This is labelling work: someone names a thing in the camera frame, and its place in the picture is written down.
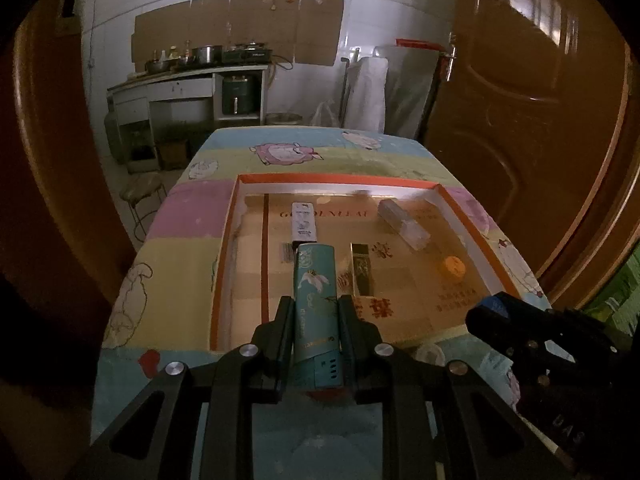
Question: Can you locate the green printed carton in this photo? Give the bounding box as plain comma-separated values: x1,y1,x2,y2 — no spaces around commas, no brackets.
582,250,640,336

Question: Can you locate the left wooden door frame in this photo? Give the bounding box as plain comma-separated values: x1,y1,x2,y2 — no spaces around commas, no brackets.
1,0,134,311

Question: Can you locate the black gas stove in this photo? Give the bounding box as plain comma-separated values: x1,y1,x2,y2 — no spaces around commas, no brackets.
220,44,271,66

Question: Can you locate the dark green appliance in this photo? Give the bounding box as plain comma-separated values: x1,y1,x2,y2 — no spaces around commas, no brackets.
222,75,250,115

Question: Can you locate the cardboard sheet on wall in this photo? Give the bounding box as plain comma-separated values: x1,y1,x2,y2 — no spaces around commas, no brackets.
131,0,344,70

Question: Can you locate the steel cooking pot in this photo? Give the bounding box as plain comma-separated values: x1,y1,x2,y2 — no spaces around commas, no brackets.
192,44,222,66

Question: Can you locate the brown wooden door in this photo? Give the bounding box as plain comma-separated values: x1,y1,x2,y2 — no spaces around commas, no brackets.
425,0,639,309

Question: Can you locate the teal rectangular box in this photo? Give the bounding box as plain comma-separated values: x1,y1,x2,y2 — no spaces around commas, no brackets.
293,243,342,391

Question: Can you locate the white black rectangular box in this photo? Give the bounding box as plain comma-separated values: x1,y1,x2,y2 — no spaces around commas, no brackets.
291,202,318,250

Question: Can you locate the shallow cardboard tray box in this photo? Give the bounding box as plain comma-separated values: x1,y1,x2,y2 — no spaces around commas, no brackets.
209,174,520,351

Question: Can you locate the white plastic sheet roll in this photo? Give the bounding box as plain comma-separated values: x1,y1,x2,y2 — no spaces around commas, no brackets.
341,44,442,139

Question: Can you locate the plain orange bottle cap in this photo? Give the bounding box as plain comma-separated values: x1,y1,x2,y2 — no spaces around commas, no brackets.
442,256,466,280

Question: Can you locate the blue bottle cap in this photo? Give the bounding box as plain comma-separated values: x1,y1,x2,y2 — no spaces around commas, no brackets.
480,296,504,312

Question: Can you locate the cartoon patterned tablecloth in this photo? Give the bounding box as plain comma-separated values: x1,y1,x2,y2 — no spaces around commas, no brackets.
74,127,558,479

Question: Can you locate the gold rectangular box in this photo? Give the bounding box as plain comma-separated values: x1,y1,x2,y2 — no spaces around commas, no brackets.
350,244,373,296

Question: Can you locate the white kitchen counter cabinet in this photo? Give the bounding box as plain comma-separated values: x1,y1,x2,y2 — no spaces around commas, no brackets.
106,65,269,172

